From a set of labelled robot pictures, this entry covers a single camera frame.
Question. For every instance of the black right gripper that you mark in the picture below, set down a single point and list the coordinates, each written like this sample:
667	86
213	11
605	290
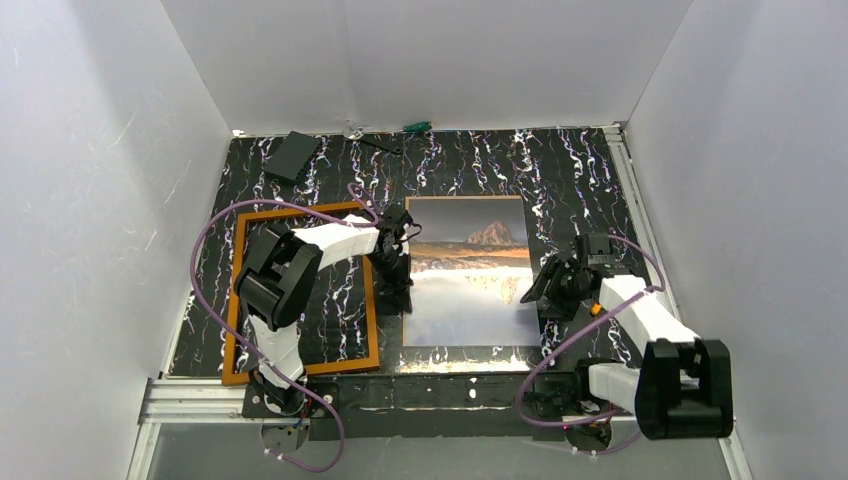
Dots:
553	283

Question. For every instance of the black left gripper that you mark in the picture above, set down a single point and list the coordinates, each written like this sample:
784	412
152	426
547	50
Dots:
392	266

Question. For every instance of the mountain landscape photo print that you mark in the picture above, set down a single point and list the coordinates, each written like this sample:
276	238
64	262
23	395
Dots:
470	267

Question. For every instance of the orange wooden picture frame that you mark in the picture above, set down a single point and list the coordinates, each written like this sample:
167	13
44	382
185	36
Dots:
229	375

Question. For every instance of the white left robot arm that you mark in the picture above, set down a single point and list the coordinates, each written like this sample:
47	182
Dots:
277	280

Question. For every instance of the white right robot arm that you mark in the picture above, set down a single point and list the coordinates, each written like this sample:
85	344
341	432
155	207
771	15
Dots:
683	386

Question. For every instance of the black flat tool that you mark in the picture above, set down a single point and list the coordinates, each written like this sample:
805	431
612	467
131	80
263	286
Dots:
382	145

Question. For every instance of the black rectangular box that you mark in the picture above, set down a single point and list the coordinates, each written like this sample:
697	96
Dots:
289	162

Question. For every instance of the green handled screwdriver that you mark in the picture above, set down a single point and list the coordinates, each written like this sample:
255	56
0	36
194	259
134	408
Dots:
418	127

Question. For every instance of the aluminium rail right side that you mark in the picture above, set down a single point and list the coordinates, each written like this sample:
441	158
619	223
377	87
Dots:
615	140

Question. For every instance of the aluminium rail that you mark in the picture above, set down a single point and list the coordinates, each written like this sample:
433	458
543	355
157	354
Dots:
615	140
200	400

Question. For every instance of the aluminium rail front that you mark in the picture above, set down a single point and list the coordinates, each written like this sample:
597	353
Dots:
200	400

